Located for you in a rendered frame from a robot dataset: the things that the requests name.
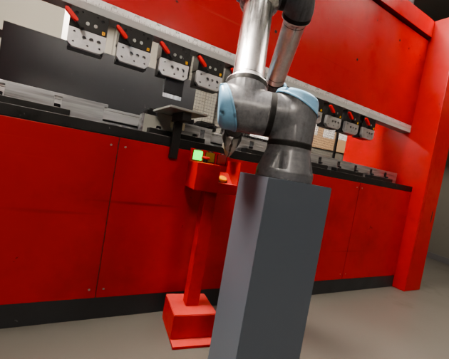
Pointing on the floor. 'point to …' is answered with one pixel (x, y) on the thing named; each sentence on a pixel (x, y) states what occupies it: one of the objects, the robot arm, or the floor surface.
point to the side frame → (420, 146)
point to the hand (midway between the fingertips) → (228, 154)
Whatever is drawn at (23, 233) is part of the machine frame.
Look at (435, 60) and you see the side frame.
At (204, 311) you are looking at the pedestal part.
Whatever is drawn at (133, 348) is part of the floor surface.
